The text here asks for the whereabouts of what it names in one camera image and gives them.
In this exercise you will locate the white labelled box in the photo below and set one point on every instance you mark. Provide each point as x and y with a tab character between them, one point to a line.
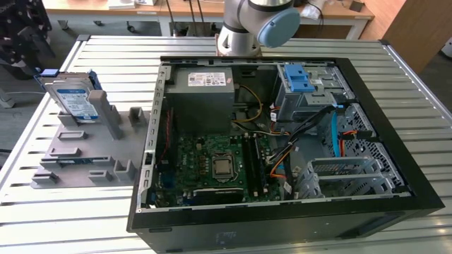
145	2

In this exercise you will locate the green motherboard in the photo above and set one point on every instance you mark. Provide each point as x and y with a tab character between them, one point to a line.
193	158

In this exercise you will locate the black graphics card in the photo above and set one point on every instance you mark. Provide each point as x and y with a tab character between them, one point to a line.
219	195

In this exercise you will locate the brown wooden cabinet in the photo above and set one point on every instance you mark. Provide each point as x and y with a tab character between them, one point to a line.
417	26

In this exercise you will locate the wooden desk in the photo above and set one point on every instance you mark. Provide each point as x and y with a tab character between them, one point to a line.
89	12

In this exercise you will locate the silver CPU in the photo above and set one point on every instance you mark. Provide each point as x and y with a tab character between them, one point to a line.
223	166

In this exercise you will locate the installed RAM stick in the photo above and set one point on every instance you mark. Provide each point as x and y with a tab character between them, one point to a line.
262	169

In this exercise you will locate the grey parts rack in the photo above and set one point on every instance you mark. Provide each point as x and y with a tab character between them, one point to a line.
95	153

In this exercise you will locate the hard disk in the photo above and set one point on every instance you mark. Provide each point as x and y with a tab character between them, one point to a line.
77	101

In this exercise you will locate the metal disk bay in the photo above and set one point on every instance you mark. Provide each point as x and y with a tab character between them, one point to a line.
354	177

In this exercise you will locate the grey metal drive cage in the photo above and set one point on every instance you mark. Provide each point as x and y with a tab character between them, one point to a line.
318	100

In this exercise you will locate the person in dark spotted clothes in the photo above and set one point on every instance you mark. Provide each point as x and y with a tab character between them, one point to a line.
22	31

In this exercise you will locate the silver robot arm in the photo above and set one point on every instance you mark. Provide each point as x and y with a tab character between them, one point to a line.
243	16

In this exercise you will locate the black PC case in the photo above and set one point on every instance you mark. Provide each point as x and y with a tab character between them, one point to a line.
283	227

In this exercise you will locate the small dark box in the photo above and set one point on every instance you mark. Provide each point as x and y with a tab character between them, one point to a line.
358	7

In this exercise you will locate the grey power supply unit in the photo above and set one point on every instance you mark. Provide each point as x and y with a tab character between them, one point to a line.
202	105

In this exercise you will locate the blue drive latch bracket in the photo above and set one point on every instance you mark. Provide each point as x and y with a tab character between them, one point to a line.
298	76

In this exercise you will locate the loose RAM stick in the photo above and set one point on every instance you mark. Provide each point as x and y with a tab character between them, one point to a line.
77	160

